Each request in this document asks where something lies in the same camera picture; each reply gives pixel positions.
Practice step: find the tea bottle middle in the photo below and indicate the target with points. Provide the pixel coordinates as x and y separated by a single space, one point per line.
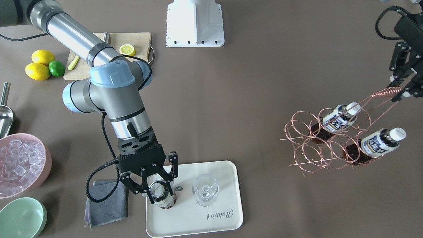
342 117

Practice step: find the tea bottle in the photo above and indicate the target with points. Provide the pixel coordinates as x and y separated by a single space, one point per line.
374 146
342 117
163 195

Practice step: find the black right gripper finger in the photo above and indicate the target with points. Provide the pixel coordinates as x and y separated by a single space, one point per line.
125 178
168 177

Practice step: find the lemon near board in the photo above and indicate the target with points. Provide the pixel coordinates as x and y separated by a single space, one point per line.
43 57

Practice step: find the pink bowl with ice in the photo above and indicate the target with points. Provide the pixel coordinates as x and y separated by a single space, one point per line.
25 164

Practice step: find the wooden cutting board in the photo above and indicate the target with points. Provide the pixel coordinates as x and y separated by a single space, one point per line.
141 42

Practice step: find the tea bottle bottom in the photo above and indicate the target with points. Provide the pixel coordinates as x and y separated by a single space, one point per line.
374 146

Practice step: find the metal ice scoop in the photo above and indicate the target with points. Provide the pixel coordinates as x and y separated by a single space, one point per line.
7 115

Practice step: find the copper wire bottle basket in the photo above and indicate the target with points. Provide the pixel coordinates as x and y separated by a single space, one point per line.
304 126

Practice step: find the green bowl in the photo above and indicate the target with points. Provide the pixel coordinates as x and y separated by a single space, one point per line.
24 217

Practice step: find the clear wine glass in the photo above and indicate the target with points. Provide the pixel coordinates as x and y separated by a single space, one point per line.
205 189

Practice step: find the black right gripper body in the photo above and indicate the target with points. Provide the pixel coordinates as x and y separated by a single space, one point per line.
172 161

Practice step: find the half lemon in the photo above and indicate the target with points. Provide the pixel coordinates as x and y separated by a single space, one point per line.
127 50

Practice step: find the tea bottle top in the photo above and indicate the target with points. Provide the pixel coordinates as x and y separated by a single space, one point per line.
163 195

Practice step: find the steel muddler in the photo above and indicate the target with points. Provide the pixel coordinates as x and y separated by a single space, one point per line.
106 37

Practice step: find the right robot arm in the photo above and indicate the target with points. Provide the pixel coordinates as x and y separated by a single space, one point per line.
113 90

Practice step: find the yellow plastic knife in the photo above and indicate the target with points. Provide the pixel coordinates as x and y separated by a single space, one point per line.
73 62

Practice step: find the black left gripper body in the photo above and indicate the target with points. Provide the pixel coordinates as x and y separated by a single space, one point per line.
398 57

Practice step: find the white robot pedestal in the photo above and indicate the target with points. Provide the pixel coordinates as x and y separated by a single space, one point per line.
194 23

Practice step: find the green lime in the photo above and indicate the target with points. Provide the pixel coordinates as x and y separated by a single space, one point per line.
56 68

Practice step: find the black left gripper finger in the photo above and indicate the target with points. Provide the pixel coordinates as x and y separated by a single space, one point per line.
413 89
399 73

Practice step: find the grey folded cloth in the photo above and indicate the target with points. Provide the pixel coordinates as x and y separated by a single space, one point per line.
112 209

